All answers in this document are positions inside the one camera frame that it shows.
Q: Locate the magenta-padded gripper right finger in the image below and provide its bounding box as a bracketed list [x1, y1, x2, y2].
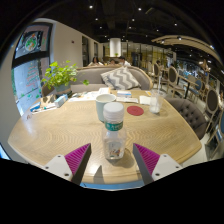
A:
[132, 143, 184, 186]

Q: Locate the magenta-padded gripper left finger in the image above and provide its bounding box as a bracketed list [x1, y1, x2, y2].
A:
[44, 143, 92, 186]

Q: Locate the clear plastic water bottle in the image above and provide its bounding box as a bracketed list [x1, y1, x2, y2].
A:
[101, 101, 128, 160]

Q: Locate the red round coaster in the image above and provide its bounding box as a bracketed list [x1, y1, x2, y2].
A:
[126, 105, 145, 117]

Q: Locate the clear plastic cup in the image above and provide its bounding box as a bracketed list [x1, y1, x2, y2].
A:
[148, 88, 167, 115]

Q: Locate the pale green mug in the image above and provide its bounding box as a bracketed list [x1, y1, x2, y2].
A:
[95, 93, 118, 123]

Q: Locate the white napkin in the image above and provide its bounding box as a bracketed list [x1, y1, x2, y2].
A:
[139, 95, 153, 106]

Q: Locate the grey tufted chair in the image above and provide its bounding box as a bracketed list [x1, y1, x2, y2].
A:
[165, 96, 208, 140]

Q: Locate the teal tissue pack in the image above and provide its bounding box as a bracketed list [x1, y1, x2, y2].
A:
[53, 93, 69, 108]

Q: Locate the white folded leaflet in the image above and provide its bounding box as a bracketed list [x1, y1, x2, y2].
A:
[115, 96, 139, 104]

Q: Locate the wooden table stand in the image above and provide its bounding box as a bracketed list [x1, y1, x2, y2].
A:
[39, 93, 56, 108]

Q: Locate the blue card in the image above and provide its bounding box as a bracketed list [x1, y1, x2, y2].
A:
[29, 102, 43, 113]

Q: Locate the blue and white box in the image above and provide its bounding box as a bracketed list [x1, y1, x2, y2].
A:
[116, 89, 133, 98]

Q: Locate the grey zigzag cushion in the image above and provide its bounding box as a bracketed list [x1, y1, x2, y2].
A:
[100, 66, 142, 91]

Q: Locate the grey curved sofa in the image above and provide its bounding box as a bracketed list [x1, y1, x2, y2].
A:
[41, 64, 154, 98]

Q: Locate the potted green plant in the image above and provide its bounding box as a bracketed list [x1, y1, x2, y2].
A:
[41, 59, 90, 96]

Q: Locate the group of dining chairs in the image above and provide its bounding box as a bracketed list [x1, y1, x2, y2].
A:
[146, 59, 224, 158]

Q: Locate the white round pillar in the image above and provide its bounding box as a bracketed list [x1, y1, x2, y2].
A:
[109, 37, 122, 58]

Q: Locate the group of ceiling lights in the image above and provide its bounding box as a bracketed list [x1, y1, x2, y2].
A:
[86, 3, 218, 51]

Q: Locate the menu text wall poster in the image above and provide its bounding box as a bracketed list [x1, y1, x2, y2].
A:
[11, 56, 51, 114]

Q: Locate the food picture wall poster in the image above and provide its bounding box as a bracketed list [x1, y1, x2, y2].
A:
[14, 24, 53, 59]

